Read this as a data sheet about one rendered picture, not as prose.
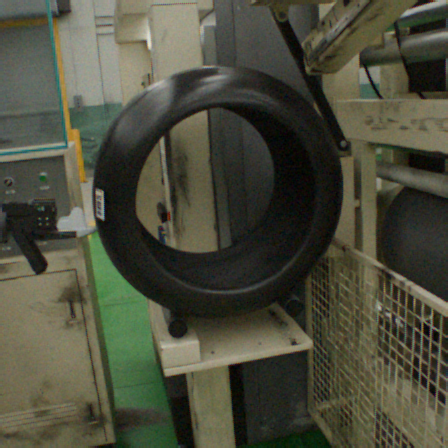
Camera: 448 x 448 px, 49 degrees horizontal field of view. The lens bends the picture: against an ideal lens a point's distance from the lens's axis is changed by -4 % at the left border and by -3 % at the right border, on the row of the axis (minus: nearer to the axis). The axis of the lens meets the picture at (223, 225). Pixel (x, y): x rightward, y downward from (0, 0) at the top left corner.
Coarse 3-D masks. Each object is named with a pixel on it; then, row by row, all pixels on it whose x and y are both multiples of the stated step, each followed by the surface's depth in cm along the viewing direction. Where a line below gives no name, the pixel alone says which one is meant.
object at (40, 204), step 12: (12, 204) 107; (24, 204) 107; (36, 204) 106; (48, 204) 107; (0, 216) 106; (12, 216) 108; (24, 216) 108; (36, 216) 108; (48, 216) 109; (0, 228) 106; (12, 228) 108; (24, 228) 109; (36, 228) 108; (48, 228) 109
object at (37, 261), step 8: (16, 232) 108; (24, 232) 109; (16, 240) 108; (24, 240) 108; (32, 240) 112; (24, 248) 109; (32, 248) 110; (32, 256) 110; (40, 256) 112; (32, 264) 110; (40, 264) 111; (40, 272) 111
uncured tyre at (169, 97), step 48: (144, 96) 102; (192, 96) 100; (240, 96) 102; (288, 96) 106; (144, 144) 100; (288, 144) 135; (288, 192) 139; (336, 192) 113; (144, 240) 133; (240, 240) 142; (288, 240) 137; (144, 288) 110; (192, 288) 109; (240, 288) 113; (288, 288) 116
